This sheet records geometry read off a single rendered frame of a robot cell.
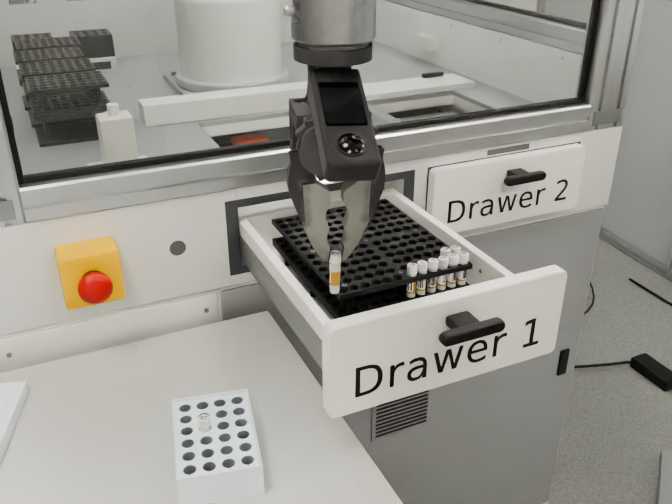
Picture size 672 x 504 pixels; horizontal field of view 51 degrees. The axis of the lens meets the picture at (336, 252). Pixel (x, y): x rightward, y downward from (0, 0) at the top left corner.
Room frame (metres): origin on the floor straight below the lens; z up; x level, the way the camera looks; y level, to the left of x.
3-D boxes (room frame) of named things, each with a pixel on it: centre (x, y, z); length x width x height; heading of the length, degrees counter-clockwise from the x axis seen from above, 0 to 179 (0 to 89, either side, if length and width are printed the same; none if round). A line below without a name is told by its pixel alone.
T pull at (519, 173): (1.03, -0.29, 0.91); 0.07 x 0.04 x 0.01; 115
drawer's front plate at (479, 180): (1.06, -0.27, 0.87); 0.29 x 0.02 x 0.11; 115
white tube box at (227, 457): (0.57, 0.13, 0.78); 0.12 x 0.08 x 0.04; 13
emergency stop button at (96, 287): (0.74, 0.29, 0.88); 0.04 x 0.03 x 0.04; 115
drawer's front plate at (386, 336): (0.63, -0.12, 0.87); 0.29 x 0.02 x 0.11; 115
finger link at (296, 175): (0.63, 0.02, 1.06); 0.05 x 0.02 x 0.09; 101
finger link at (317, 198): (0.65, 0.02, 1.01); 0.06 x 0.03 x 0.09; 11
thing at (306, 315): (0.82, -0.03, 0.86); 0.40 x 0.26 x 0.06; 25
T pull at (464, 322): (0.61, -0.13, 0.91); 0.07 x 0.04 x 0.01; 115
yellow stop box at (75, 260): (0.77, 0.31, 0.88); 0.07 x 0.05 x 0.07; 115
